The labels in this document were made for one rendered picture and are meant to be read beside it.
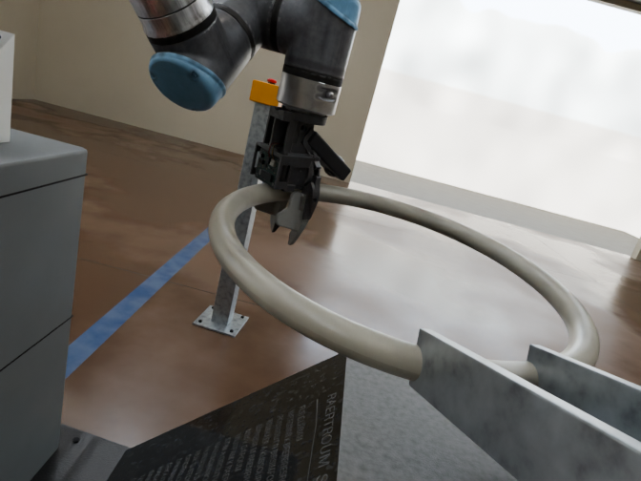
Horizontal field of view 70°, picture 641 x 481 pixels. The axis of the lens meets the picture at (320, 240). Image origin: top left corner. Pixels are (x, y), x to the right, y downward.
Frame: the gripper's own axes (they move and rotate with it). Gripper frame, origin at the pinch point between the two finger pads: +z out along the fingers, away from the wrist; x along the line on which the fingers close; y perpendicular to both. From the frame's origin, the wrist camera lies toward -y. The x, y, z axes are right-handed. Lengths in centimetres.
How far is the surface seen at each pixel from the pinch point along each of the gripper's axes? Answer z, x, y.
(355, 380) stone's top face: 0.9, 32.9, 14.5
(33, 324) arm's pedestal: 39, -39, 29
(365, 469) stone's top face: 0.2, 41.6, 21.9
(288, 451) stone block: 4.3, 34.9, 23.5
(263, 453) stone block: 6.5, 32.7, 24.1
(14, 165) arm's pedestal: 2.2, -35.4, 33.5
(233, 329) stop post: 92, -88, -58
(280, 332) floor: 93, -80, -80
